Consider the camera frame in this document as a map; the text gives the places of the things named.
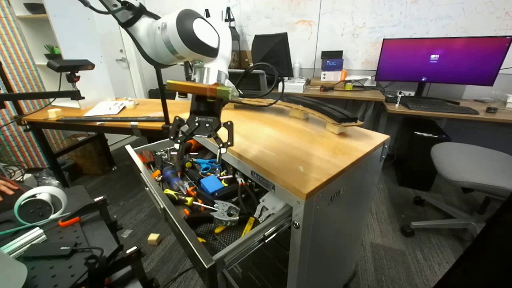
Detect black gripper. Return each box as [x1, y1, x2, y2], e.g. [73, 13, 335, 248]
[169, 98, 237, 165]

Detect grey metal tool drawer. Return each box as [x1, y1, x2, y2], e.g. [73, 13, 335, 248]
[124, 133, 295, 275]

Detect yellow and black screwdriver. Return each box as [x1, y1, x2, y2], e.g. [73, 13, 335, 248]
[162, 187, 197, 208]

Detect bystander hand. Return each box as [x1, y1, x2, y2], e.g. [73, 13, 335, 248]
[0, 178, 26, 205]

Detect blue clamp tool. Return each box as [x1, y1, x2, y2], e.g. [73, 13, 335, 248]
[193, 157, 225, 176]

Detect blue plastic box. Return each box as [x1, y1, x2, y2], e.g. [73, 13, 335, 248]
[199, 175, 226, 197]

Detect black tripod pole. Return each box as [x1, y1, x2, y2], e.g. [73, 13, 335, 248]
[153, 66, 175, 133]

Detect silver pliers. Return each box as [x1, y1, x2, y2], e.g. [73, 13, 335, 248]
[209, 199, 242, 224]

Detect grey cabinet with wooden top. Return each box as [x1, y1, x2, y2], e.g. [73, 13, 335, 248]
[177, 101, 393, 288]

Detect white plastic object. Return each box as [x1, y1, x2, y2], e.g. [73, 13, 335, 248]
[253, 192, 289, 224]

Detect grey equipment box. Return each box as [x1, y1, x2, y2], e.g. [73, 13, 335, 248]
[228, 67, 269, 98]

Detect white paper sheet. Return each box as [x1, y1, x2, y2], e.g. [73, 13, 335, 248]
[84, 99, 129, 119]

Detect curved wooden piece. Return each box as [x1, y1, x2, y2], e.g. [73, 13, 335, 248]
[231, 95, 365, 136]

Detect brown box under desk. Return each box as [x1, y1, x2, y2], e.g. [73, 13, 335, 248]
[68, 135, 117, 179]

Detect white flat box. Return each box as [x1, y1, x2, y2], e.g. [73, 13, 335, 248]
[277, 77, 309, 95]

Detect black monitor seen from behind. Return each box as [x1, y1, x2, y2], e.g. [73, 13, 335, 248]
[250, 31, 297, 80]

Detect wooden desk with black legs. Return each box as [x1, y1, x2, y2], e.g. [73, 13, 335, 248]
[17, 98, 202, 189]

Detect black curved strip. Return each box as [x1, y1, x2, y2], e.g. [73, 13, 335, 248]
[281, 93, 365, 123]

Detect blue and white box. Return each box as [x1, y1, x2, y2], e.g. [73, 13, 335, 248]
[321, 50, 346, 83]

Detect white and green tape roll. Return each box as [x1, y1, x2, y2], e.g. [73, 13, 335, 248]
[12, 184, 69, 227]

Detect small green potted plant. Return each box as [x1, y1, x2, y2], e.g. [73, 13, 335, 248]
[44, 43, 65, 61]

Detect long wooden office desk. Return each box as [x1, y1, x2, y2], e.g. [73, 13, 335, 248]
[265, 79, 512, 128]

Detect silver aluminium extrusion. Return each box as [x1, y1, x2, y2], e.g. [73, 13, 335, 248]
[0, 226, 50, 259]

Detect white shelf unit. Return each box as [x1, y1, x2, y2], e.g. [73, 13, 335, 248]
[9, 0, 65, 74]

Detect black keyboard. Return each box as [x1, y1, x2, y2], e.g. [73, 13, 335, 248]
[401, 98, 482, 117]

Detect computer monitor with purple screen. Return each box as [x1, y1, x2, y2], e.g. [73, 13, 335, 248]
[375, 34, 512, 101]

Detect grey office chair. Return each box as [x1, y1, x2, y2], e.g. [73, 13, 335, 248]
[401, 139, 512, 240]

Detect blue-handled screwdriver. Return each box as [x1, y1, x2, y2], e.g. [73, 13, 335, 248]
[162, 165, 188, 189]

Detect taped yellow-green wrist camera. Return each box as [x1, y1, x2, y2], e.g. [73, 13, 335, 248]
[164, 79, 241, 103]

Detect yellow-handled tool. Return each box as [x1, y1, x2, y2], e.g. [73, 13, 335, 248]
[241, 215, 258, 239]

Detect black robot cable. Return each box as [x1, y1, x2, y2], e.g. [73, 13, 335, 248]
[233, 61, 289, 109]

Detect black printer enclosure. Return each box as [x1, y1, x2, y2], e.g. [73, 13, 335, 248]
[229, 23, 244, 71]

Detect orange-handled tool on breadboard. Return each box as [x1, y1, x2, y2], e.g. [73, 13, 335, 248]
[57, 215, 85, 231]

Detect black stereo camera on stand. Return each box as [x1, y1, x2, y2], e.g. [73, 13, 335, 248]
[45, 58, 98, 87]

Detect black optical breadboard frame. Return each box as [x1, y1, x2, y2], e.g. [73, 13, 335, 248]
[0, 184, 157, 288]

